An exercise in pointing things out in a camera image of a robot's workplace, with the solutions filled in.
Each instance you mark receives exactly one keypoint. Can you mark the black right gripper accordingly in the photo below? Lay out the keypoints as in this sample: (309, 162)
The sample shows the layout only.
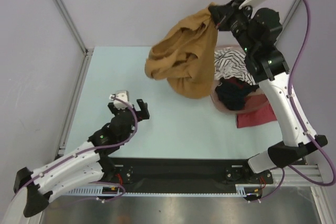
(222, 14)

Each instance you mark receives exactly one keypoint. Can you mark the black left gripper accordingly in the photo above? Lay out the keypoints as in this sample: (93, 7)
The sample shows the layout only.
(142, 114)

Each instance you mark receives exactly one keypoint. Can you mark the mustard yellow tank top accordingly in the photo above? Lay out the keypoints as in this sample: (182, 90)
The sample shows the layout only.
(185, 56)

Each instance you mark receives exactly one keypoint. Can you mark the red tank top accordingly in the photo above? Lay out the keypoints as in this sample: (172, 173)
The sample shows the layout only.
(259, 117)

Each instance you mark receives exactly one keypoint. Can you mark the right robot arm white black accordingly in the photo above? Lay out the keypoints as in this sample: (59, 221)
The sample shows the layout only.
(269, 69)

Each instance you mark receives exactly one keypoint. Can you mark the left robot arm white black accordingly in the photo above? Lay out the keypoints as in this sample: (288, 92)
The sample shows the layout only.
(89, 163)

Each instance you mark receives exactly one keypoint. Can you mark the black white striped tank top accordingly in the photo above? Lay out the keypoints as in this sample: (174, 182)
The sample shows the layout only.
(229, 63)

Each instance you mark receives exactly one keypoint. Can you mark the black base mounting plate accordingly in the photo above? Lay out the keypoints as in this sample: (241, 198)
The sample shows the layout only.
(178, 176)

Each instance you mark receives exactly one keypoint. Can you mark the pink translucent laundry basket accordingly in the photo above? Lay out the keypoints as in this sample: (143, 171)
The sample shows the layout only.
(254, 100)

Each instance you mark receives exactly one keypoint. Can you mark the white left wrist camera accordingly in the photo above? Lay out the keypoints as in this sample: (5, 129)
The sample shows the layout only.
(120, 99)

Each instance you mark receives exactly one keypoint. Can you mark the grey slotted cable duct left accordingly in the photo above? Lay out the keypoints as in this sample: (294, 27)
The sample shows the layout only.
(95, 190)

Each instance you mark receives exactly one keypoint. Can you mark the grey slotted cable duct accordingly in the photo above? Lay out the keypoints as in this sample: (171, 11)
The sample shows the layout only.
(95, 190)
(251, 189)

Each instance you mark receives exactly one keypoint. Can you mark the right aluminium corner post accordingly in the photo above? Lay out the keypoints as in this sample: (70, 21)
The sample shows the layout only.
(296, 1)

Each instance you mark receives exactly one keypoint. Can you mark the aluminium corner post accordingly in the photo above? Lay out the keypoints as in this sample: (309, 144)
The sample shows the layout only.
(296, 1)
(60, 5)

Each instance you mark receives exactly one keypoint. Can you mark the grey slotted cable duct right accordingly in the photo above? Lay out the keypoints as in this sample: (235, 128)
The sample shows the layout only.
(251, 189)

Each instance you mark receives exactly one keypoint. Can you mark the left aluminium corner post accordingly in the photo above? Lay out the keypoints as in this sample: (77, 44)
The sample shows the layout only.
(60, 5)

